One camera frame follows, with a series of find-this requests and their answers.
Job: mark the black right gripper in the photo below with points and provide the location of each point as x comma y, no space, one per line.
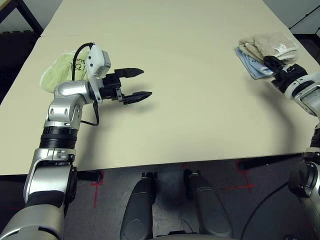
287,76

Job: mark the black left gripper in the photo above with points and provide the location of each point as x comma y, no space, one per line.
110,86

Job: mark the beige towel with white trim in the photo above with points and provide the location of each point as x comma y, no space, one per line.
270,42

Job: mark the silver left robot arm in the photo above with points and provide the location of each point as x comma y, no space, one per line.
60,110

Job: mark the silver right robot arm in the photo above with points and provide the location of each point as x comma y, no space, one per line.
307,100

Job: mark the blue folded towel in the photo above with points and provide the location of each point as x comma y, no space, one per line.
251,66

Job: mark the green folded towel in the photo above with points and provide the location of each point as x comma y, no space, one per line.
60,72

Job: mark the black tripod leg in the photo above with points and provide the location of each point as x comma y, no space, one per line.
305,18

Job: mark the grey robot left leg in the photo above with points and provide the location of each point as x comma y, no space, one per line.
137,205

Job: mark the grey robot leg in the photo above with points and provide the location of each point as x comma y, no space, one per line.
210,205
137,205

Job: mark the black foam floor mat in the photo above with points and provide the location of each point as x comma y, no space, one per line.
12,57

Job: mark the grey robot right leg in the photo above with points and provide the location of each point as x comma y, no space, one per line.
210,205

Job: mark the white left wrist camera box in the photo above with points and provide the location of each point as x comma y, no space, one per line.
96,60

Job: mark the black table frame bar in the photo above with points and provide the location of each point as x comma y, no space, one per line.
270,161

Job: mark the side table with black frame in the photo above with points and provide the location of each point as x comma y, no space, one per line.
27,12

